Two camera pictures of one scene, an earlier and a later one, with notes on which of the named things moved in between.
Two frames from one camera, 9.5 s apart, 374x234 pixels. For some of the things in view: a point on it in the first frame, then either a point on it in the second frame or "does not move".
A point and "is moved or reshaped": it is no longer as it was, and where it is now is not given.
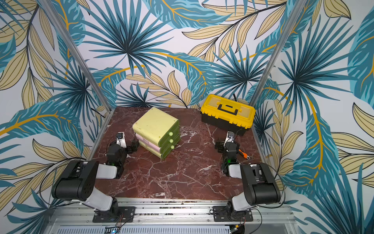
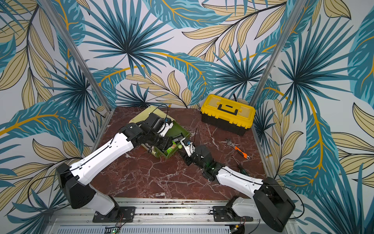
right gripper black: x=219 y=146 -> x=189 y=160
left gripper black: x=130 y=150 -> x=165 y=145
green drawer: x=170 y=133 is moved or reshaped
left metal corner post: x=80 y=58 does not move
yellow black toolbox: x=228 y=114 does not move
